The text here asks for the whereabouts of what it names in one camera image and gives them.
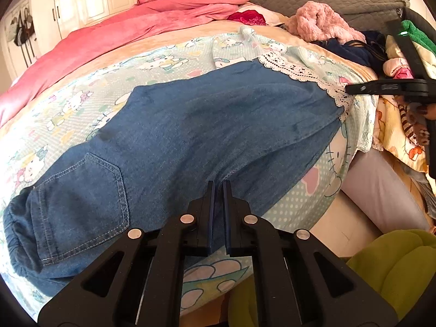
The person's right hand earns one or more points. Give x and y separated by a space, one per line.
427 111

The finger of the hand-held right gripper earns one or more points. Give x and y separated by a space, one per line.
374 88

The beige blanket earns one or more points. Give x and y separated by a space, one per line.
143 41

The hanging bags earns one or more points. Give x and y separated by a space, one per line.
22 34

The white wardrobe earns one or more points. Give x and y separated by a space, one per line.
88 0

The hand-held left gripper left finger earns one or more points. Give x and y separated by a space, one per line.
211 211

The cartoon cat printed bed sheet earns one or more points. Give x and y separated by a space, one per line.
163 61

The grey bed side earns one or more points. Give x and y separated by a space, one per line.
374 184

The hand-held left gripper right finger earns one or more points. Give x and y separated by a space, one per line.
227 211

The navy garment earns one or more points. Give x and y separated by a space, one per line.
357 54

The pink duvet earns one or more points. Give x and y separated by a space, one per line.
102 30

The blue denim pants lace hem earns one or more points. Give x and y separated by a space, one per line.
190 126

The cream cloth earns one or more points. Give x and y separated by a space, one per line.
420 56

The lime green clothing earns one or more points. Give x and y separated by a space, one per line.
391 265

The yellow cartoon printed blanket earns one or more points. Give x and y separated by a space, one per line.
391 133

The pink fluffy garment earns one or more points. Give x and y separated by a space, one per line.
316 20

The green towel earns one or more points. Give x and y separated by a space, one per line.
417 32

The small pink garment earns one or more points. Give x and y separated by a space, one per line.
397 68

